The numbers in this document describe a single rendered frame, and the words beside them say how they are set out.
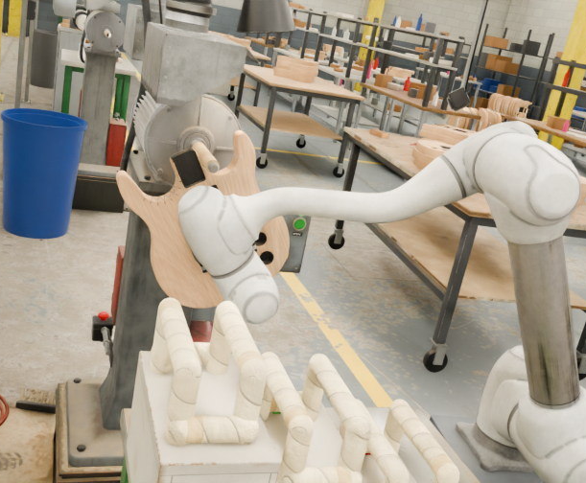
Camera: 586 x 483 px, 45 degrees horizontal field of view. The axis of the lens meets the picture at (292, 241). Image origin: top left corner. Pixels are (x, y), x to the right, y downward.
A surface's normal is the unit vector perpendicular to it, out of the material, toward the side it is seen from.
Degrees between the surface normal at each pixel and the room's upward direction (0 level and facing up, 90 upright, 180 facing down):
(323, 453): 0
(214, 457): 0
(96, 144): 90
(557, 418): 63
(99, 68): 90
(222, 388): 0
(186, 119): 83
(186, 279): 88
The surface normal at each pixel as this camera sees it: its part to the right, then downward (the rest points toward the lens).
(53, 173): 0.58, 0.41
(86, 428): -0.21, -0.88
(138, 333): 0.30, 0.35
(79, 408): 0.06, -0.94
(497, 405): -0.96, -0.09
